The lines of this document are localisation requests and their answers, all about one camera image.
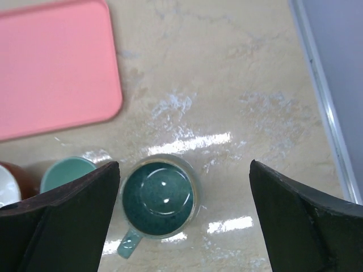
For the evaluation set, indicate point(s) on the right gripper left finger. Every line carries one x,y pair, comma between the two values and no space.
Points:
63,229

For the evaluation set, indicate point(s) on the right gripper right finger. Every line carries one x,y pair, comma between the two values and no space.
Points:
305,229

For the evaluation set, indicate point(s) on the small teal mug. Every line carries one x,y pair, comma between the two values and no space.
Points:
65,171

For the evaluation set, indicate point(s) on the dark red mug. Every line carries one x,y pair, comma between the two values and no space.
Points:
16,184

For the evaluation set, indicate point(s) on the teal mug back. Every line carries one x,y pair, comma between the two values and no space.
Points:
160,196

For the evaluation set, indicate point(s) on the pink tray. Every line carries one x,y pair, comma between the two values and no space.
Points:
58,68

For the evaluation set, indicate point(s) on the aluminium frame rail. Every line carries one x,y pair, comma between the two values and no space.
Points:
330,34

